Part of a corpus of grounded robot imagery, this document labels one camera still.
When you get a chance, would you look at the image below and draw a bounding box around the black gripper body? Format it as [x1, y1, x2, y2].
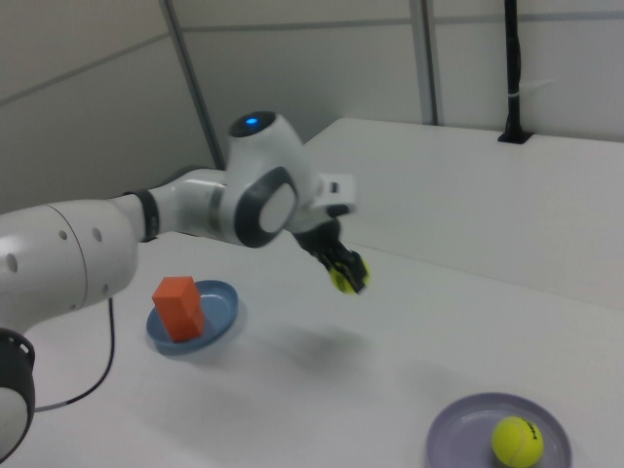
[291, 215, 343, 260]

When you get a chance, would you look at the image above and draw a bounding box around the yellow tennis ball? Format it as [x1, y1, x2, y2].
[327, 257, 373, 295]
[490, 414, 545, 467]

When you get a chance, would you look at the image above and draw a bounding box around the blue plate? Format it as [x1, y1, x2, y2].
[145, 279, 241, 356]

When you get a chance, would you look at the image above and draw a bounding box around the purple plate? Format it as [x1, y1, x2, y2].
[424, 392, 574, 468]

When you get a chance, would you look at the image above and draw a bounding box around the black pole with base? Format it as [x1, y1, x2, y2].
[496, 0, 532, 146]

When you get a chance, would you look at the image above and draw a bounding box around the grey partition post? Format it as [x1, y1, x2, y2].
[417, 0, 444, 126]
[163, 0, 230, 172]

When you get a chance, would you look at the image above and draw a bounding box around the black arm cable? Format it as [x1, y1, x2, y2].
[33, 295, 117, 413]

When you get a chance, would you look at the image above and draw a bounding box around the white cable tie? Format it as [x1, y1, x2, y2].
[506, 79, 556, 98]

